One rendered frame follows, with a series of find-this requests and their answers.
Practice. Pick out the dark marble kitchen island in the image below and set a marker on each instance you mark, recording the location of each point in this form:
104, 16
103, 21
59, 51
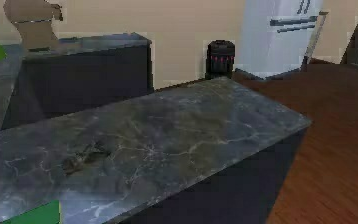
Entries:
173, 133

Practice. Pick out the dark marble kitchen counter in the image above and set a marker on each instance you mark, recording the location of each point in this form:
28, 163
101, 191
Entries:
87, 76

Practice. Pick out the black bin with red marks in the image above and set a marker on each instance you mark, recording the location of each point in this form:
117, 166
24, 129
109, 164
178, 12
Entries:
220, 59

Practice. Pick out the white fridge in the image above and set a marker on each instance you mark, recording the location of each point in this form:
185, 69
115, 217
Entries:
273, 46

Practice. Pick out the green flat object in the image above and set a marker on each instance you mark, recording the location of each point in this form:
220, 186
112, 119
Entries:
37, 215

